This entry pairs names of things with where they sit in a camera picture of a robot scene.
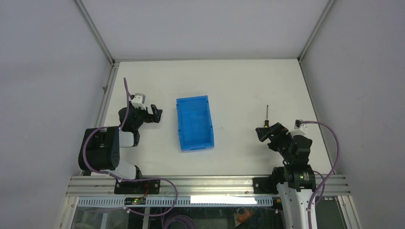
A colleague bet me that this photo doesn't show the purple cable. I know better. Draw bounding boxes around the purple cable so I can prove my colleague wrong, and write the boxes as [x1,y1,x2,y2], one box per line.
[300,120,341,229]
[82,77,179,218]

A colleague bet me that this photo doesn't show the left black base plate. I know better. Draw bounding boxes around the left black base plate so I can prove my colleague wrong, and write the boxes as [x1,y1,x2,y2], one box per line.
[114,180,160,195]

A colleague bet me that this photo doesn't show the aluminium frame rail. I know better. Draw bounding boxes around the aluminium frame rail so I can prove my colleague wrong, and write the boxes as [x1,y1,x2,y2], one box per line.
[65,175,351,198]

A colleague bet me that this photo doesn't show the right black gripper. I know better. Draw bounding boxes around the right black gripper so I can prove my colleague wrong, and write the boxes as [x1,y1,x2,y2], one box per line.
[255,122,293,164]

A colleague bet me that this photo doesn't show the black yellow screwdriver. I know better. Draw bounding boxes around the black yellow screwdriver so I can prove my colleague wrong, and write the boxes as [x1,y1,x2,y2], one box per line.
[264,105,269,128]

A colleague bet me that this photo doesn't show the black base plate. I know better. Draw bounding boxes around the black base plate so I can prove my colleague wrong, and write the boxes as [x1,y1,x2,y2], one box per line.
[253,175,286,195]
[114,180,160,195]

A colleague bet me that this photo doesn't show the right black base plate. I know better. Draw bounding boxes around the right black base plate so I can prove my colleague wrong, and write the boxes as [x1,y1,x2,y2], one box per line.
[253,175,286,195]

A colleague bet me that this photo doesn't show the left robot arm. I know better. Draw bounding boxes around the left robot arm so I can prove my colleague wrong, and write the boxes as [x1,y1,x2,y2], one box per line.
[78,104,163,194]

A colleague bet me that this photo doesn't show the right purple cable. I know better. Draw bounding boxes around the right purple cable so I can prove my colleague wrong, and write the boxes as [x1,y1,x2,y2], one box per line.
[300,120,341,229]

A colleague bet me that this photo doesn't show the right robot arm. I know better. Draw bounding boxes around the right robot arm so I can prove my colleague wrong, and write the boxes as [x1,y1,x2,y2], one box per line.
[253,120,317,229]

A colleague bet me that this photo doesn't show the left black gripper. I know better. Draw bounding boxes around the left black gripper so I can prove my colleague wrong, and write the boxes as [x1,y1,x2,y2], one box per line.
[128,101,161,130]

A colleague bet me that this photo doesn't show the blue plastic bin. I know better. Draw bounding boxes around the blue plastic bin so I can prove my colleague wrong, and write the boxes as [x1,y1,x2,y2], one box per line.
[176,95,214,152]

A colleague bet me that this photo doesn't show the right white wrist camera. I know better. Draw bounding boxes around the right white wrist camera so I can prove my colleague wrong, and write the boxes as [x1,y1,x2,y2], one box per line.
[291,119,308,136]

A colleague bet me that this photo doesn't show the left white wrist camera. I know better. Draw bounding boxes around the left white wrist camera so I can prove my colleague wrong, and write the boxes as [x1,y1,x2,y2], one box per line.
[130,93,147,110]

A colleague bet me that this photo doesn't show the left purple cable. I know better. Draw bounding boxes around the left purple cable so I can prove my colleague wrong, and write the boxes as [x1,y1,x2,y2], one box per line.
[82,77,179,218]

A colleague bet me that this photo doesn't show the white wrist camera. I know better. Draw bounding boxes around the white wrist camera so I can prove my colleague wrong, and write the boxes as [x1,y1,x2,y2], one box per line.
[291,119,308,136]
[130,93,147,110]

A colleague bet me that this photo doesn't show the green circuit board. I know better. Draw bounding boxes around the green circuit board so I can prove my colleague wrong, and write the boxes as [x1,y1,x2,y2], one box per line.
[124,197,146,206]

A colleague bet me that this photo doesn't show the white slotted cable duct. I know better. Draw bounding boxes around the white slotted cable duct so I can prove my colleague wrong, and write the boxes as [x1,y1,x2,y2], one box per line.
[78,195,273,208]

